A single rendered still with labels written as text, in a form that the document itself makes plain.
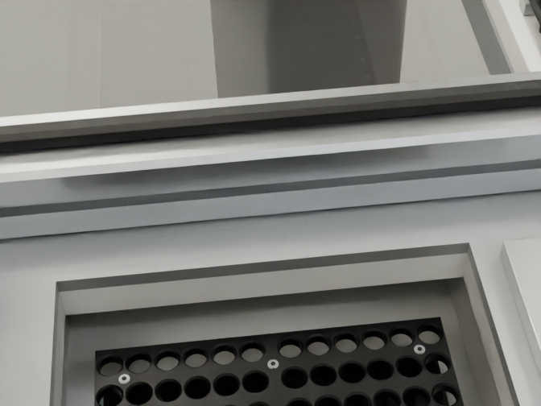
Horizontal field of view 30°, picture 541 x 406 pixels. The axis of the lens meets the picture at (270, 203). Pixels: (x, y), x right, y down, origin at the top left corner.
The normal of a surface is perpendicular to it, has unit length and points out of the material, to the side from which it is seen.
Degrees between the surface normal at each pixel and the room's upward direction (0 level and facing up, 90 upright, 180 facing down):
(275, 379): 0
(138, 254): 0
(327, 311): 0
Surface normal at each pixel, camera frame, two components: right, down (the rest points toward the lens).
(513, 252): -0.03, -0.68
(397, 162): 0.10, 0.73
